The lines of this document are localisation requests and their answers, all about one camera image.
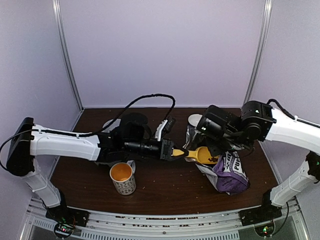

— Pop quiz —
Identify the yellow plastic scoop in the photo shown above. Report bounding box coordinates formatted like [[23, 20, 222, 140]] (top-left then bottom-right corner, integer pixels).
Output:
[[184, 146, 220, 165]]

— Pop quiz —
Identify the purple pet food bag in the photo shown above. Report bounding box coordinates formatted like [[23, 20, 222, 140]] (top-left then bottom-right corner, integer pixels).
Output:
[[183, 123, 250, 195]]

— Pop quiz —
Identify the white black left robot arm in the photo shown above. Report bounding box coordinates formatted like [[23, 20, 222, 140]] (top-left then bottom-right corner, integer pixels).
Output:
[[5, 112, 188, 222]]

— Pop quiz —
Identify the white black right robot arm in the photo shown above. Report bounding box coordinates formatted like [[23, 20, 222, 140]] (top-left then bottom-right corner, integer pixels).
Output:
[[196, 98, 320, 221]]

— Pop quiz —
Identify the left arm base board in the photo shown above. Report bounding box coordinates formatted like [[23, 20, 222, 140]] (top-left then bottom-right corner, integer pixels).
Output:
[[45, 207, 90, 239]]

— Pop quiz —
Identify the right arm base board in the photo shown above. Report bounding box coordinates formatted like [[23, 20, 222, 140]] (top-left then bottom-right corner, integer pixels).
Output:
[[238, 206, 282, 237]]

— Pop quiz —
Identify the grey double pet feeder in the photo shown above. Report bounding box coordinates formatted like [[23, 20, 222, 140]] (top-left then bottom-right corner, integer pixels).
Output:
[[93, 119, 121, 167]]

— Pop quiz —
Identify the dark blue white bowl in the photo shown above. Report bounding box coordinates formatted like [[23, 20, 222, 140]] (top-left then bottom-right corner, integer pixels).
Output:
[[188, 113, 203, 128]]

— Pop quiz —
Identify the white mug yellow inside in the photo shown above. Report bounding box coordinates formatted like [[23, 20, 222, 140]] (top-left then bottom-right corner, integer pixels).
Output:
[[109, 160, 137, 196]]

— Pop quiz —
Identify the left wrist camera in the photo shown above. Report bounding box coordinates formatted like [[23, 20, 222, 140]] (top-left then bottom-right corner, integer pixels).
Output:
[[164, 116, 177, 133]]

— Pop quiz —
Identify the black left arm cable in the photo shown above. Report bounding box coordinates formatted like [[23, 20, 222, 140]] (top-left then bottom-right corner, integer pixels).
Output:
[[94, 92, 176, 137]]

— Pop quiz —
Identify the aluminium front rail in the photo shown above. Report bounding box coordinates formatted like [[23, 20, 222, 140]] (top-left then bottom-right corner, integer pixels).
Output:
[[26, 199, 301, 240]]

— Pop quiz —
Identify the right aluminium corner post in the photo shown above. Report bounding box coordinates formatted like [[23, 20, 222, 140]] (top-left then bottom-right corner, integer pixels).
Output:
[[243, 0, 273, 104]]

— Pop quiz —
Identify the aluminium corner post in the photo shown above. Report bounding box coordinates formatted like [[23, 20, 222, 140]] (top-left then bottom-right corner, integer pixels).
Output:
[[52, 0, 84, 112], [243, 0, 273, 104]]

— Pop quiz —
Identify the left aluminium corner post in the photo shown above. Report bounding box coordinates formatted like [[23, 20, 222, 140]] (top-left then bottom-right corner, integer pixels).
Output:
[[52, 0, 84, 112]]

